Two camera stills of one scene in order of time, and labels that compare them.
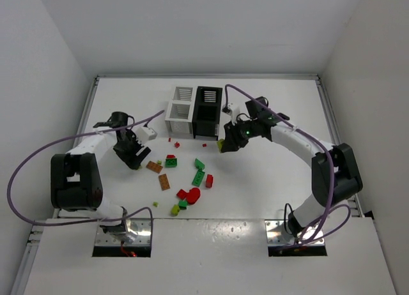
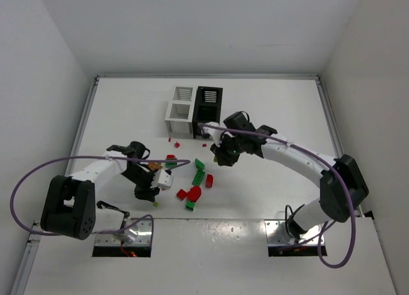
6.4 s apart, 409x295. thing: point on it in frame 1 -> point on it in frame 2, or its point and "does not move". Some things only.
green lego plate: [198, 178] does not move
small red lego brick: [181, 194] does not move
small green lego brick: [183, 204] -> [190, 205]
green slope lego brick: [199, 165] does not move
